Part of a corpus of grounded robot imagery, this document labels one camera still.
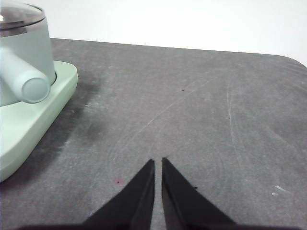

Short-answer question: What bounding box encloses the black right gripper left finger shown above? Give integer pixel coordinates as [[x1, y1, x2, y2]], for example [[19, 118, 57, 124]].
[[81, 159, 156, 226]]

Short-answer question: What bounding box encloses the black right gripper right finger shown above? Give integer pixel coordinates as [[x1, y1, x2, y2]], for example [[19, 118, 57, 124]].
[[161, 157, 237, 226]]

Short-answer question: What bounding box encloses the glass lid with green knob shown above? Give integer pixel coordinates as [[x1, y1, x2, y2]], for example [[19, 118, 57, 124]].
[[0, 2, 46, 31]]

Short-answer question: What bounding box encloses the green breakfast machine base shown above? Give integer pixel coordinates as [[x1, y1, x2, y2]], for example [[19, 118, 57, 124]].
[[0, 60, 79, 183]]

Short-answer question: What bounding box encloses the green pot with handle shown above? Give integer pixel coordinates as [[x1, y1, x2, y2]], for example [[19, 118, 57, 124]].
[[0, 14, 57, 107]]

